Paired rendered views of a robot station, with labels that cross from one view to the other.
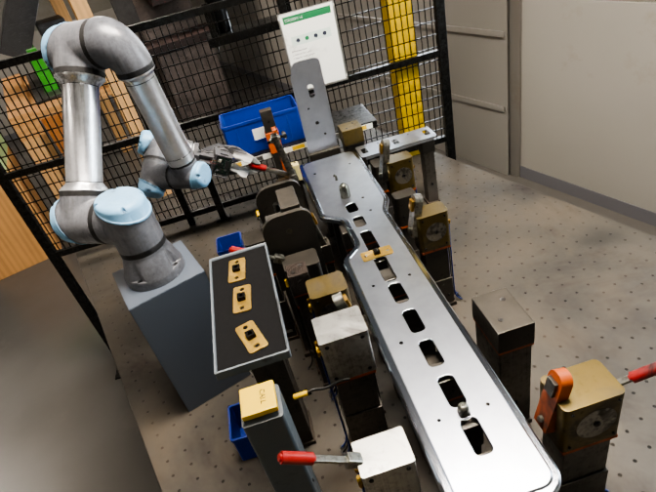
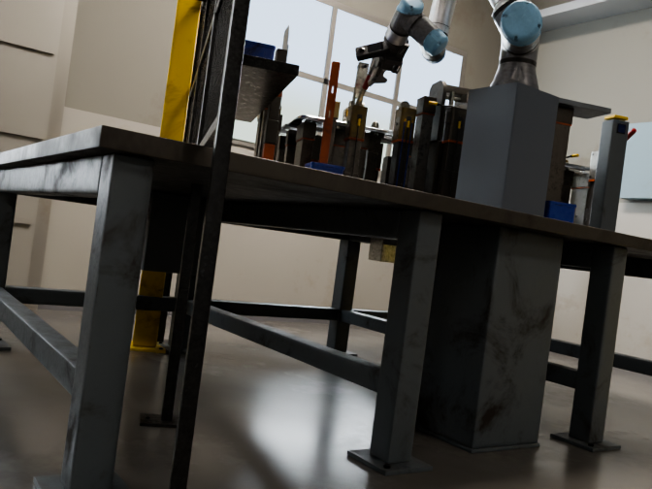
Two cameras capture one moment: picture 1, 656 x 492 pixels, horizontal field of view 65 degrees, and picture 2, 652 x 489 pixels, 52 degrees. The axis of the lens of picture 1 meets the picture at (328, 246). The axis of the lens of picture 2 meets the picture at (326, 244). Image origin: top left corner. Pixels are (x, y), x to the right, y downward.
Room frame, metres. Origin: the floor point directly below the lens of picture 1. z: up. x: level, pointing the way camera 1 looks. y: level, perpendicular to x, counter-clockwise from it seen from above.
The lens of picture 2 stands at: (2.03, 2.43, 0.54)
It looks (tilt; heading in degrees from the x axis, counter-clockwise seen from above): 0 degrees down; 259
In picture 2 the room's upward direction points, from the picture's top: 7 degrees clockwise
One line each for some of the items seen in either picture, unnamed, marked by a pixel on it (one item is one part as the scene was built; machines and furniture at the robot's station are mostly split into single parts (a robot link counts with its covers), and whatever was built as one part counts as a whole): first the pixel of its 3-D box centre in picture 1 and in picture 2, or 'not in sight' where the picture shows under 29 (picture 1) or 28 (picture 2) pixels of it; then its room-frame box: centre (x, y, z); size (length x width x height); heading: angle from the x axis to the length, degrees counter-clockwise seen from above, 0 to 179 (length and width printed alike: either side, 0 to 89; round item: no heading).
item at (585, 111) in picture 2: (244, 302); (556, 105); (0.83, 0.20, 1.16); 0.37 x 0.14 x 0.02; 4
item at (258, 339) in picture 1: (250, 335); not in sight; (0.72, 0.18, 1.17); 0.08 x 0.04 x 0.01; 21
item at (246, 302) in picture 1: (241, 297); not in sight; (0.84, 0.20, 1.17); 0.08 x 0.04 x 0.01; 0
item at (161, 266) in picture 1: (148, 257); (515, 78); (1.12, 0.45, 1.15); 0.15 x 0.15 x 0.10
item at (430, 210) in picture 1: (438, 258); not in sight; (1.16, -0.31, 0.87); 0.12 x 0.07 x 0.35; 94
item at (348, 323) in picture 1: (350, 392); not in sight; (0.74, 0.03, 0.90); 0.13 x 0.08 x 0.41; 94
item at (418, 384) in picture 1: (382, 258); (456, 149); (1.07, -0.13, 1.00); 1.38 x 0.22 x 0.02; 4
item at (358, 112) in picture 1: (264, 145); (240, 93); (1.97, 0.15, 1.02); 0.90 x 0.22 x 0.03; 94
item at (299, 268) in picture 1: (314, 328); not in sight; (0.97, 0.09, 0.90); 0.05 x 0.05 x 0.40; 4
